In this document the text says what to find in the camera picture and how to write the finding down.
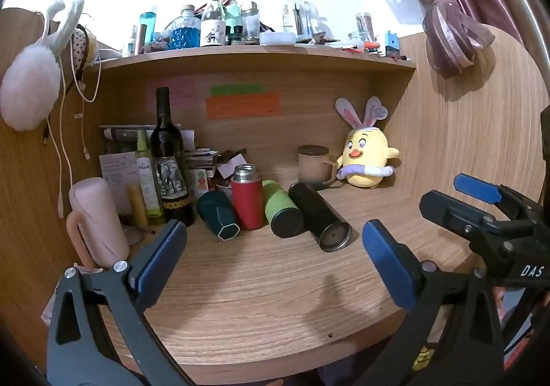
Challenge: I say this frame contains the beige mug with lid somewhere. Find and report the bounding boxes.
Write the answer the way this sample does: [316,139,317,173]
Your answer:
[297,145,340,191]

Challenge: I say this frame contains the clear plastic package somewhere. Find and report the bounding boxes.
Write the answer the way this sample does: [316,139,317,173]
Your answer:
[283,0,321,36]

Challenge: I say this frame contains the orange sticky note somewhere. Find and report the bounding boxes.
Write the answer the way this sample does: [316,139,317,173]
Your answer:
[205,92,282,119]

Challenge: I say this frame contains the green spray bottle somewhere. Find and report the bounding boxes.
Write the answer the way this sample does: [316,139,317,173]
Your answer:
[135,129,166,226]

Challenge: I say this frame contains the glass jar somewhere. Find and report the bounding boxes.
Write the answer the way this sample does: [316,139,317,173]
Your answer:
[241,2,261,41]

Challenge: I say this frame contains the white fluffy earmuffs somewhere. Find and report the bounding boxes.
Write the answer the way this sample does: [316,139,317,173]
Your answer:
[0,0,85,131]

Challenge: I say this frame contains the white paper note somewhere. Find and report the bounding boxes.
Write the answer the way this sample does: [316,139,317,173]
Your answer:
[99,151,139,215]

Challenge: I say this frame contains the pink curtain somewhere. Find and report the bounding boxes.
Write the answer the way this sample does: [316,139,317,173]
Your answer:
[350,0,530,79]

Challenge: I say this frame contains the pink sticky note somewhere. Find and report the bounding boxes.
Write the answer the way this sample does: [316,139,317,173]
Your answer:
[145,77,196,114]

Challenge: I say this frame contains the yellow tube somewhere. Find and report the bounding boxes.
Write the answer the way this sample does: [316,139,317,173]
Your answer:
[128,185,149,227]

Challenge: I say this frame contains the cyan bottle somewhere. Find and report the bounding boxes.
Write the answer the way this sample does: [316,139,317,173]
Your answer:
[139,12,158,54]

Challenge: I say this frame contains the green sticky note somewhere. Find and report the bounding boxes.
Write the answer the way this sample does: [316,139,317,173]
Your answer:
[210,84,265,97]

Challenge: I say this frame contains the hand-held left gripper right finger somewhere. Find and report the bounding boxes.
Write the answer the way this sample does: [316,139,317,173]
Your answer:
[356,219,505,386]

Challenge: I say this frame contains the clear jar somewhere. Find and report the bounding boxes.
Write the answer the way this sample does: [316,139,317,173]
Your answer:
[355,13,378,43]

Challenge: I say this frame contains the polka dot headband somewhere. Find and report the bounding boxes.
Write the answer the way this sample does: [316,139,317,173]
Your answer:
[70,24,102,69]

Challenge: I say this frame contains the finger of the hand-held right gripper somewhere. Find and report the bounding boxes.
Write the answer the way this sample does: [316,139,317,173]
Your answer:
[454,173,539,224]
[420,190,517,246]

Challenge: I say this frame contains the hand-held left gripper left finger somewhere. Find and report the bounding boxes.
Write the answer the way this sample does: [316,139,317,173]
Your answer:
[46,219,194,386]

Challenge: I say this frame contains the black cylindrical cup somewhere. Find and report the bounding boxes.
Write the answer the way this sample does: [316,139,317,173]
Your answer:
[288,182,353,253]

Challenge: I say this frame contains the clear bottle with label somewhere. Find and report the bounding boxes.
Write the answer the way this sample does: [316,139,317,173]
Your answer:
[200,0,227,47]

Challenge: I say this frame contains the yellow chick plush toy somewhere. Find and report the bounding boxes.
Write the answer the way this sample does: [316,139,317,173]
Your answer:
[335,96,400,189]

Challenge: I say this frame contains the white flat box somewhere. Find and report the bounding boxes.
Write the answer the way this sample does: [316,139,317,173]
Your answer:
[259,31,296,45]

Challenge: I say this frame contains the stack of books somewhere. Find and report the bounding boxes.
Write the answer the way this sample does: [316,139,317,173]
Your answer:
[100,125,197,154]

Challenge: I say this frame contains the white cable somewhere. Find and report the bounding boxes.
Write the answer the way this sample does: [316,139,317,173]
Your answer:
[44,22,126,215]

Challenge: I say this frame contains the green cup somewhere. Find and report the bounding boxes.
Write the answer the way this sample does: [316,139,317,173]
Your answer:
[262,180,305,239]

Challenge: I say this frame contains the dark teal hexagonal cup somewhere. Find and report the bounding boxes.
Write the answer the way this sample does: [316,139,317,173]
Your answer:
[197,190,240,242]

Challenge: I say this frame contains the teal pump bottle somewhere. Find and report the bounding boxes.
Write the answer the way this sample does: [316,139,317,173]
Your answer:
[223,0,242,32]

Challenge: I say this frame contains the pink cylindrical bottle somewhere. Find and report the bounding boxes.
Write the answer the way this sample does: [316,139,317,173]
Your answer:
[66,177,130,270]

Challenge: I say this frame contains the blue liquid bottle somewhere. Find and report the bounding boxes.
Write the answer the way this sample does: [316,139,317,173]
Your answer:
[170,4,202,50]

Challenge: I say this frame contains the small fruit print box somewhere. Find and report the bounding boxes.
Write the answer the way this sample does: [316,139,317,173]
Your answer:
[189,169,210,198]

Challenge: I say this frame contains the red cup with steel rim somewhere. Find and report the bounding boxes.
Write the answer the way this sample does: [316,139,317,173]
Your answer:
[231,164,265,231]

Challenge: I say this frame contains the wooden shelf board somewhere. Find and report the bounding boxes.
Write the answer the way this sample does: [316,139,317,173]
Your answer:
[92,44,417,71]

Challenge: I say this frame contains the dark wine bottle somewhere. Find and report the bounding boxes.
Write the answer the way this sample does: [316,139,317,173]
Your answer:
[150,87,195,227]

